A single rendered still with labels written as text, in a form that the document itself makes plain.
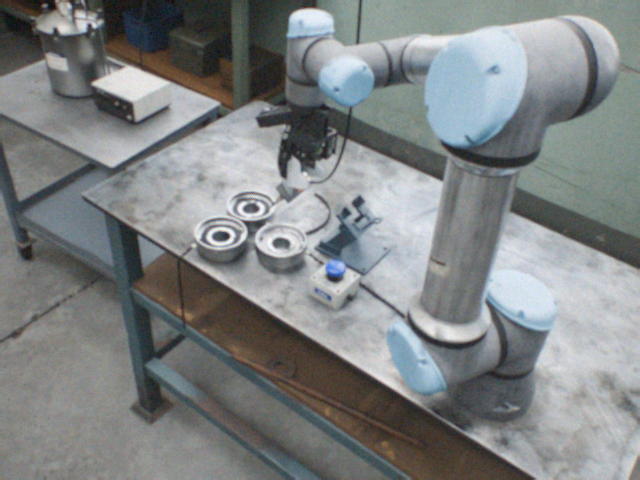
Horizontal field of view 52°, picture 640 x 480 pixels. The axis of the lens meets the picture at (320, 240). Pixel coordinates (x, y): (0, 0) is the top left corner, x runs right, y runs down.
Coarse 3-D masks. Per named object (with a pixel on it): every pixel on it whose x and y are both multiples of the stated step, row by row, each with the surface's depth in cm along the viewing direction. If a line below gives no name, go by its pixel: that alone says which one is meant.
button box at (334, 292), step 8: (320, 272) 126; (352, 272) 127; (312, 280) 124; (320, 280) 124; (328, 280) 125; (336, 280) 124; (344, 280) 125; (352, 280) 125; (312, 288) 126; (320, 288) 124; (328, 288) 123; (336, 288) 123; (344, 288) 123; (352, 288) 126; (312, 296) 127; (320, 296) 125; (328, 296) 124; (336, 296) 122; (344, 296) 124; (352, 296) 125; (328, 304) 125; (336, 304) 124
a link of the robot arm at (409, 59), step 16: (560, 16) 73; (576, 16) 73; (592, 32) 70; (608, 32) 73; (384, 48) 106; (400, 48) 106; (416, 48) 102; (432, 48) 98; (608, 48) 71; (400, 64) 105; (416, 64) 101; (608, 64) 70; (400, 80) 108; (416, 80) 104; (608, 80) 71; (592, 96) 80
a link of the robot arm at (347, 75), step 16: (320, 48) 105; (336, 48) 104; (352, 48) 104; (368, 48) 105; (304, 64) 107; (320, 64) 104; (336, 64) 101; (352, 64) 100; (368, 64) 104; (384, 64) 105; (320, 80) 104; (336, 80) 100; (352, 80) 101; (368, 80) 102; (384, 80) 107; (336, 96) 102; (352, 96) 103; (368, 96) 105
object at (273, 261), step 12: (264, 228) 136; (276, 228) 138; (288, 228) 138; (276, 240) 136; (288, 240) 135; (300, 240) 135; (264, 252) 130; (276, 252) 132; (288, 252) 133; (300, 252) 131; (276, 264) 131; (288, 264) 131
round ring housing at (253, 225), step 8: (240, 192) 145; (248, 192) 145; (256, 192) 145; (264, 192) 145; (232, 200) 144; (272, 200) 143; (240, 208) 142; (248, 208) 145; (256, 208) 144; (264, 208) 143; (272, 208) 143; (232, 216) 139; (248, 216) 140; (264, 216) 139; (272, 216) 141; (248, 224) 138; (256, 224) 139; (264, 224) 140
